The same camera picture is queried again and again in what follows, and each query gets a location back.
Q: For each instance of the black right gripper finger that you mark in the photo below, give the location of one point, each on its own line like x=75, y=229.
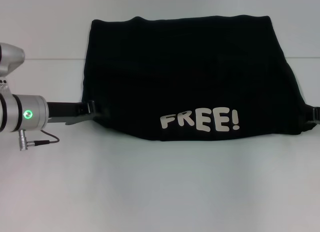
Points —
x=317, y=114

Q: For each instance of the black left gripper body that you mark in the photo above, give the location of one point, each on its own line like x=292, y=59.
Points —
x=63, y=111

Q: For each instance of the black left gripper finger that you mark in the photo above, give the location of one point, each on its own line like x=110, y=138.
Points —
x=88, y=109

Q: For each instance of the black shirt with FREE print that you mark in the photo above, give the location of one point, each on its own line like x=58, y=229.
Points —
x=190, y=79

